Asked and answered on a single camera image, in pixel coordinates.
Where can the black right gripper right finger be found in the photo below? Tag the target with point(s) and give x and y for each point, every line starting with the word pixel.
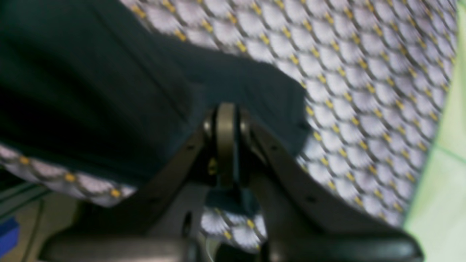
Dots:
pixel 304 221

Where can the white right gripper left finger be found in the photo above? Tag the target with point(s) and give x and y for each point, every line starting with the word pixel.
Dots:
pixel 161 221

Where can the dark navy T-shirt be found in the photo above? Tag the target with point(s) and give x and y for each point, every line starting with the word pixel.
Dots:
pixel 98 95

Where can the blue table clamp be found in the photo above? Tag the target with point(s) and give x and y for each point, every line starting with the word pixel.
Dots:
pixel 9 235

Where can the fan-patterned table cloth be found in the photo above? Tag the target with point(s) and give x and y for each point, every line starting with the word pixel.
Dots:
pixel 375 73

